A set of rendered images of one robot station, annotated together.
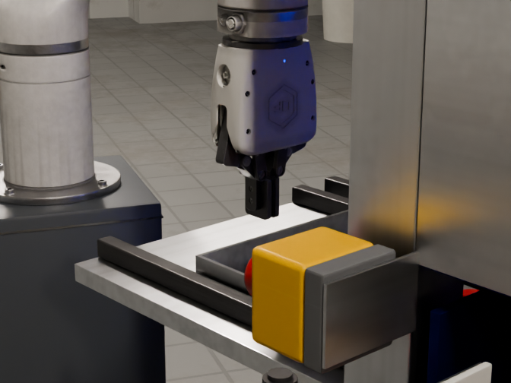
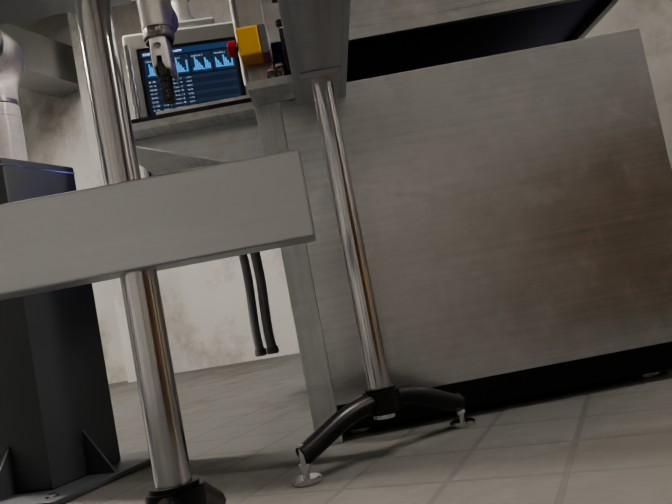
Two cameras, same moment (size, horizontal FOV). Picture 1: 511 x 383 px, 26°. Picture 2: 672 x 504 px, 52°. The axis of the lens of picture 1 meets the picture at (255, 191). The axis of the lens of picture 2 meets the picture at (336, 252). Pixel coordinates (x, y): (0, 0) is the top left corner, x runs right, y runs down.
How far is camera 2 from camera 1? 155 cm
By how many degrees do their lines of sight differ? 53
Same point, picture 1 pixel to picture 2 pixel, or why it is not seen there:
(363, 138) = (243, 16)
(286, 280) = (251, 30)
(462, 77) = not seen: outside the picture
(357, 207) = not seen: hidden behind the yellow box
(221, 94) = (157, 51)
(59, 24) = (13, 90)
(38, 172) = (12, 155)
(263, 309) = (244, 44)
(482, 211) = not seen: hidden behind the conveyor
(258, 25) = (166, 29)
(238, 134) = (168, 61)
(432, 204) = (270, 25)
